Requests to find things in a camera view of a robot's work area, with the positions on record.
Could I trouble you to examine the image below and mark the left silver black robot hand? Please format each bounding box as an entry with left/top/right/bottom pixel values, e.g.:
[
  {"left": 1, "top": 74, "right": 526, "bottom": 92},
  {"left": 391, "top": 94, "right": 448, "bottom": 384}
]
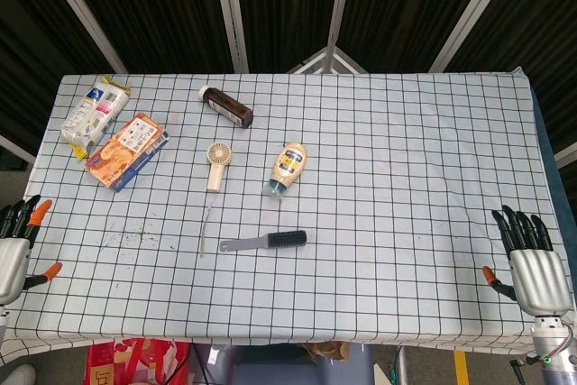
[{"left": 0, "top": 195, "right": 63, "bottom": 307}]

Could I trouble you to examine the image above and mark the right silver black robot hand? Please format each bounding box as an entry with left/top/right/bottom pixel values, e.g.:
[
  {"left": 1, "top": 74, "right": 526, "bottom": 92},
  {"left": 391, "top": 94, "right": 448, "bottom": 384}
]
[{"left": 481, "top": 204, "right": 573, "bottom": 317}]

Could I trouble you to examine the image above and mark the beige handheld fan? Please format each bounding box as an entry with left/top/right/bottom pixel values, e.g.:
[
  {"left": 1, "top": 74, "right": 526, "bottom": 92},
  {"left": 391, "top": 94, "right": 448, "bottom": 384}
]
[{"left": 206, "top": 141, "right": 232, "bottom": 193}]

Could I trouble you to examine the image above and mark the white shoe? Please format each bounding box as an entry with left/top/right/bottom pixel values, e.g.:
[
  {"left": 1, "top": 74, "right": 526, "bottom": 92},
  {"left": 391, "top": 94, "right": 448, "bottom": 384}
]
[{"left": 0, "top": 363, "right": 36, "bottom": 385}]

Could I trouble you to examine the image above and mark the blue table side panel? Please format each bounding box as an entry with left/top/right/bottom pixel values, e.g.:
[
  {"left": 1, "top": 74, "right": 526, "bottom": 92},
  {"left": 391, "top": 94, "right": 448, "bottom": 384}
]
[{"left": 530, "top": 86, "right": 565, "bottom": 208}]

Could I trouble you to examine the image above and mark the red shopping bag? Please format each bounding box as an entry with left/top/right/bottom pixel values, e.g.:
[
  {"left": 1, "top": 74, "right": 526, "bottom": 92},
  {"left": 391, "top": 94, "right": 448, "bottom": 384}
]
[{"left": 85, "top": 338, "right": 193, "bottom": 385}]

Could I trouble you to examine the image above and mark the orange cracker box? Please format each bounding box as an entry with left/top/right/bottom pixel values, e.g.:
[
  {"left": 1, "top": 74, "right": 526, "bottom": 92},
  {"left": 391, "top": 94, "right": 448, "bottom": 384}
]
[{"left": 85, "top": 113, "right": 171, "bottom": 193}]

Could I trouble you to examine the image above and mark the white snack package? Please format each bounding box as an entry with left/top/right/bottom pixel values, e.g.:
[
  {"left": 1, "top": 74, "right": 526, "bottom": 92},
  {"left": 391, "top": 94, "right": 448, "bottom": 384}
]
[{"left": 60, "top": 75, "right": 133, "bottom": 161}]

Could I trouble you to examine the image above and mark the checkered light blue tablecloth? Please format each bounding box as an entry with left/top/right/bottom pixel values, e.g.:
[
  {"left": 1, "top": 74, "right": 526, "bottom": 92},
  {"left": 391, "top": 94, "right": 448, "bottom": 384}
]
[{"left": 0, "top": 65, "right": 570, "bottom": 362}]

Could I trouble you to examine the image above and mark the brown paper bag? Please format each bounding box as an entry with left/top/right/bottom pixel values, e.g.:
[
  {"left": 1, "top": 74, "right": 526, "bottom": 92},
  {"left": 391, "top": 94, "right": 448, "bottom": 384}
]
[{"left": 300, "top": 340, "right": 352, "bottom": 362}]

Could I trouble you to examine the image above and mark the grey brush with black bristles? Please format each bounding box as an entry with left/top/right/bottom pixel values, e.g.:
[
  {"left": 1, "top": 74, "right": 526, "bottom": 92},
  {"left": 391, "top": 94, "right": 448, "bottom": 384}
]
[{"left": 219, "top": 229, "right": 308, "bottom": 254}]

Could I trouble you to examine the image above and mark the brown bottle with white cap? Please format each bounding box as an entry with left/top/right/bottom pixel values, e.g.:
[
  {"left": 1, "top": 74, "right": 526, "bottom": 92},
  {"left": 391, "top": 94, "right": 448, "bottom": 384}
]
[{"left": 198, "top": 85, "right": 253, "bottom": 130}]

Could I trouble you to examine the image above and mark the blue chair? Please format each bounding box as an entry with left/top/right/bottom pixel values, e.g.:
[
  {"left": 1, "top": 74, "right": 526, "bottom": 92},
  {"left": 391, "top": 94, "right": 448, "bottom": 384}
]
[{"left": 232, "top": 342, "right": 376, "bottom": 385}]

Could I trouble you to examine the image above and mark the mayonnaise squeeze bottle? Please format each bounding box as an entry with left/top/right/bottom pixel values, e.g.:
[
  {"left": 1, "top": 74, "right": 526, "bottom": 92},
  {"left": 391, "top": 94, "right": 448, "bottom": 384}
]
[{"left": 265, "top": 142, "right": 310, "bottom": 200}]

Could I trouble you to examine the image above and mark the white partition foot stand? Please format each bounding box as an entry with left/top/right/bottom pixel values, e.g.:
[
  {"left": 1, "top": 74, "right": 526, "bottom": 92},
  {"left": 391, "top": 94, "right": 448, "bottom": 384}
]
[{"left": 288, "top": 45, "right": 369, "bottom": 75}]

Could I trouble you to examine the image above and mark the clear plastic strip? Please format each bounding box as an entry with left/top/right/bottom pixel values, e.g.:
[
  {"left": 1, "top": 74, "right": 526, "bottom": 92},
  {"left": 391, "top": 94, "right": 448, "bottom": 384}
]
[{"left": 199, "top": 193, "right": 215, "bottom": 259}]

